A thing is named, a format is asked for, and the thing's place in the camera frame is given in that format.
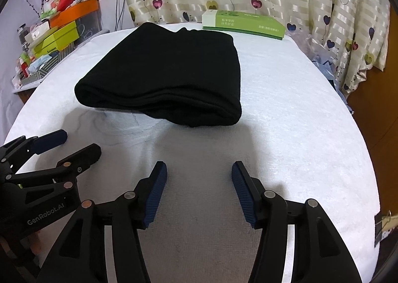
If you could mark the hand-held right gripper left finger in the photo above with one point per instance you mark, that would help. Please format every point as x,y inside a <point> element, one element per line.
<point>155,196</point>

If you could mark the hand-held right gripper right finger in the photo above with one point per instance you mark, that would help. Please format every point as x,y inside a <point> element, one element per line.
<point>244,196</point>

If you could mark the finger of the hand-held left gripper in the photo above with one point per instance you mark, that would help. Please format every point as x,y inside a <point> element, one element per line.
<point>49,140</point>
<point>87,155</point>

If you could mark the black pants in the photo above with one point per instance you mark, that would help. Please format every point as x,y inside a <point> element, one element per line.
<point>161,77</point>

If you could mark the person's left hand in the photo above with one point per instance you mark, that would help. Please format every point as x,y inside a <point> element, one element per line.
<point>35,242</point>

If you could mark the white towel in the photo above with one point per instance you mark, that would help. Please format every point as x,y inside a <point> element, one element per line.
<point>202,146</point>

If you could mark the black white striped box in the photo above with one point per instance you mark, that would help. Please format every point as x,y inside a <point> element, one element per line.
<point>51,64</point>

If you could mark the light blue cloth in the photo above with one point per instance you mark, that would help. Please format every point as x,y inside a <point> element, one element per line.
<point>39,63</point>

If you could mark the small red bottle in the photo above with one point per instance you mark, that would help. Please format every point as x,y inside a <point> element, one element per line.
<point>23,64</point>

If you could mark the lime green box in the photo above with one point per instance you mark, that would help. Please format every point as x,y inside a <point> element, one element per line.
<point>56,39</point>

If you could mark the dark jar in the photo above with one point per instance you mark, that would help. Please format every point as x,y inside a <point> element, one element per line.
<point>22,34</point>

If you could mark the small white box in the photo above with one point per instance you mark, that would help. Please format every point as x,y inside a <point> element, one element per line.
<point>40,30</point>

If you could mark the clear plastic storage box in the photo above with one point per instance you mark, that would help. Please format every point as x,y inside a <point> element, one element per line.
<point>90,26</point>

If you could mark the orange flat box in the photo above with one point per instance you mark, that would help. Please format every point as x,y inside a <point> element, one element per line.
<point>74,11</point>

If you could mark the black binder clip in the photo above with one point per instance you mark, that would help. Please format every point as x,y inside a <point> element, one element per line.
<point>383,227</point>

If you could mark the green white flat box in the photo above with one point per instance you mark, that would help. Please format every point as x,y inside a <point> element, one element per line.
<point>242,23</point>

